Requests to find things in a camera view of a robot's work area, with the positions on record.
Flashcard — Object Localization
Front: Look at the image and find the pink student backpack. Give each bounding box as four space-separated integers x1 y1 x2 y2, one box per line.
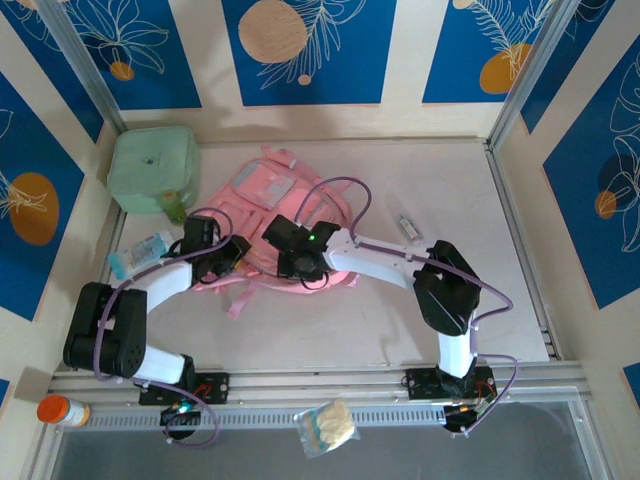
192 143 362 322

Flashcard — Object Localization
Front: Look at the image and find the small clear plastic box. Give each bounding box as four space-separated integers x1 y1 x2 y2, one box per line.
397 213 422 242

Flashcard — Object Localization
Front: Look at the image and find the blue tissue pack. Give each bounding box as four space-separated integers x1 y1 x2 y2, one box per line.
108 229 174 281

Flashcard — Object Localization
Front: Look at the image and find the mint green lunch bag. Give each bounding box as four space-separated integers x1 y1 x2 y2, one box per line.
107 125 202 215

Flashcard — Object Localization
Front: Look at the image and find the small green bottle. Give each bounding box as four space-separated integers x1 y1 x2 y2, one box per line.
158 192 190 225

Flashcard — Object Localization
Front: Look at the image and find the bagged snack packet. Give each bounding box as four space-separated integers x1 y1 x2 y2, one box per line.
293 398 361 460

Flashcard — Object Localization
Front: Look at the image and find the grey glass panel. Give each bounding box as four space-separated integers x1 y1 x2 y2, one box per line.
49 429 594 480

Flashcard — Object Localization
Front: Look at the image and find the orange capped white bottle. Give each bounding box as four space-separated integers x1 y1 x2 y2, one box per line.
36 394 92 429

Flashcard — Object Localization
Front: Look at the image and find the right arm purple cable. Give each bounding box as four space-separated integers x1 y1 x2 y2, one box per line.
294 175 521 436

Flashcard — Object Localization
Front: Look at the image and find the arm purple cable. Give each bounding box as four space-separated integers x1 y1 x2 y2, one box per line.
294 175 521 436
92 207 251 449

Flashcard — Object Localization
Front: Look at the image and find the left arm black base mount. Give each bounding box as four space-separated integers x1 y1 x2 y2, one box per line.
138 371 232 441

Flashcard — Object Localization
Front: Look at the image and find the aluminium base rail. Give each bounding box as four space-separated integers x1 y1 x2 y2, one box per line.
48 360 587 402

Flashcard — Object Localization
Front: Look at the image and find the slotted grey cable duct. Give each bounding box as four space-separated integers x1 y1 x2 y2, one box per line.
82 405 449 431

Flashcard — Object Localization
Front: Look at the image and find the aluminium side rail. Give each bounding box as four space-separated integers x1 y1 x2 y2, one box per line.
73 204 126 372
485 142 565 362

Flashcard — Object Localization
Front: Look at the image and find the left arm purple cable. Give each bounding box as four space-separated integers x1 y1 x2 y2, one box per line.
92 207 251 449

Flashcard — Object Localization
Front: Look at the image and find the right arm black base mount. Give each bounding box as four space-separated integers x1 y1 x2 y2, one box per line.
403 367 497 436

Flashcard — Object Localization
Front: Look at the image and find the aluminium corner post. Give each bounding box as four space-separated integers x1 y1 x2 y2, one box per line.
485 0 571 151
34 0 129 134

